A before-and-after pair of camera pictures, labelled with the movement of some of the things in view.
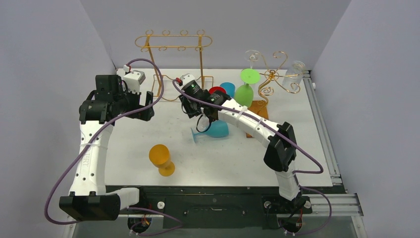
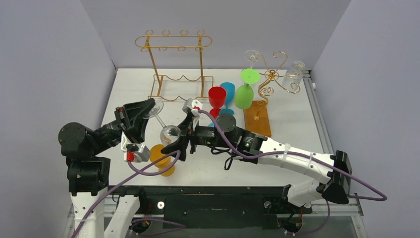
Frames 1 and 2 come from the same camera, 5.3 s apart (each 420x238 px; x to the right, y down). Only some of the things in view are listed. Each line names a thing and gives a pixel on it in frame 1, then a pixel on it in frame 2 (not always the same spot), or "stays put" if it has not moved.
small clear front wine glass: (252, 56) stays put
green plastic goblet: (244, 94) stays put
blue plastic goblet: (230, 88) stays put
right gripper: (189, 107) -> (189, 134)
